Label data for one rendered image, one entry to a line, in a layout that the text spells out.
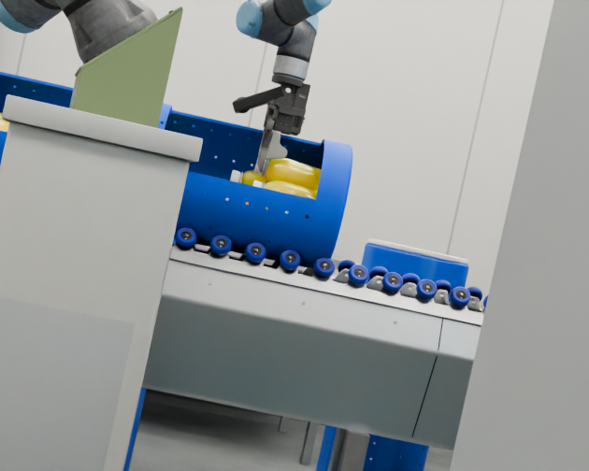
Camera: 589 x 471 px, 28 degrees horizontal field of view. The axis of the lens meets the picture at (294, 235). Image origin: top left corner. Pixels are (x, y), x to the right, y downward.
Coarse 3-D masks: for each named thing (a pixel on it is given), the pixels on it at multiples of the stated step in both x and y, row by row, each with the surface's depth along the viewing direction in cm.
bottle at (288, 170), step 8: (272, 160) 256; (280, 160) 256; (288, 160) 256; (264, 168) 256; (272, 168) 255; (280, 168) 254; (288, 168) 254; (296, 168) 255; (304, 168) 255; (312, 168) 256; (272, 176) 255; (280, 176) 254; (288, 176) 254; (296, 176) 255; (304, 176) 255; (312, 176) 255; (296, 184) 255; (304, 184) 255; (312, 184) 255
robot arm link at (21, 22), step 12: (0, 0) 207; (12, 0) 205; (24, 0) 204; (0, 12) 209; (12, 12) 207; (24, 12) 206; (36, 12) 206; (48, 12) 206; (12, 24) 210; (24, 24) 210; (36, 24) 210
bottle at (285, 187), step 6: (276, 180) 253; (264, 186) 251; (270, 186) 251; (276, 186) 251; (282, 186) 251; (288, 186) 251; (294, 186) 252; (300, 186) 252; (282, 192) 250; (288, 192) 250; (294, 192) 251; (300, 192) 251; (306, 192) 251; (312, 192) 251; (312, 198) 250
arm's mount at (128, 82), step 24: (168, 24) 197; (120, 48) 196; (144, 48) 196; (168, 48) 197; (96, 72) 195; (120, 72) 196; (144, 72) 197; (168, 72) 198; (72, 96) 210; (96, 96) 195; (120, 96) 196; (144, 96) 197; (144, 120) 197
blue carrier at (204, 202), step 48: (0, 96) 264; (48, 96) 262; (0, 144) 240; (240, 144) 267; (288, 144) 265; (336, 144) 254; (192, 192) 243; (240, 192) 244; (336, 192) 245; (240, 240) 249; (288, 240) 248; (336, 240) 248
